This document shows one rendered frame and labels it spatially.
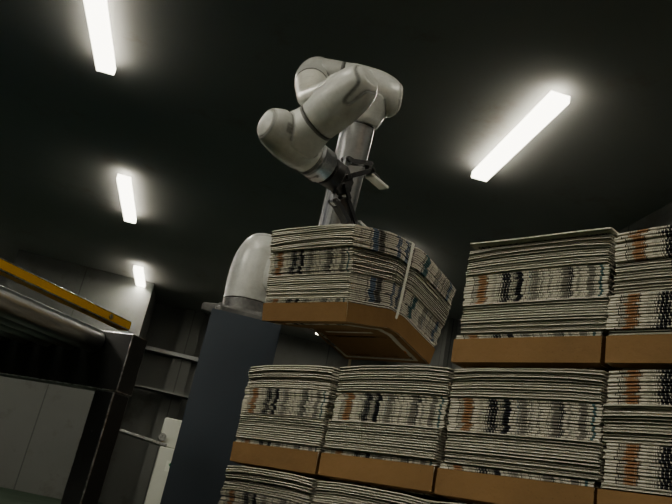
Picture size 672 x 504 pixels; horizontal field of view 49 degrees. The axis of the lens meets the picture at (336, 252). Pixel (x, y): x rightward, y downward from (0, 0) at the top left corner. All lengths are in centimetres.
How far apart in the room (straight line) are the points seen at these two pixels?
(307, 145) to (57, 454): 927
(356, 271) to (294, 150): 31
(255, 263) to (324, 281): 48
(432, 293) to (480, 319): 50
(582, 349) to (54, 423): 982
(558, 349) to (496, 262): 22
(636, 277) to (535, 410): 26
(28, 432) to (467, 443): 970
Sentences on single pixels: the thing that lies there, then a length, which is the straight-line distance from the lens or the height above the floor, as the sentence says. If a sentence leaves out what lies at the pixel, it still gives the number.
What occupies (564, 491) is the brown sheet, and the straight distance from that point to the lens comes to 120.
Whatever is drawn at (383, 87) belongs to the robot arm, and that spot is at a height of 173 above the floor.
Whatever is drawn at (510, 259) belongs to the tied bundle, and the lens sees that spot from 136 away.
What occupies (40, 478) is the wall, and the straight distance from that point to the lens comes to 1073.
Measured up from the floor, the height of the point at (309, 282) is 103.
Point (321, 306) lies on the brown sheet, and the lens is 166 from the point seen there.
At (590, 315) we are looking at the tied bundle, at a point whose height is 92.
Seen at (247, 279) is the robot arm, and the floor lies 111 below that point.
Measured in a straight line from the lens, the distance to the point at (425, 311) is 182.
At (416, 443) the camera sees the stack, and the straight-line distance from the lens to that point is 137.
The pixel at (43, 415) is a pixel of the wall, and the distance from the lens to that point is 1077.
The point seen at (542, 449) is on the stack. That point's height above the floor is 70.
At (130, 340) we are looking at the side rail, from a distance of 156.
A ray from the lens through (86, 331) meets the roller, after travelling 156.
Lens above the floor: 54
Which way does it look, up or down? 19 degrees up
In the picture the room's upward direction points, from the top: 12 degrees clockwise
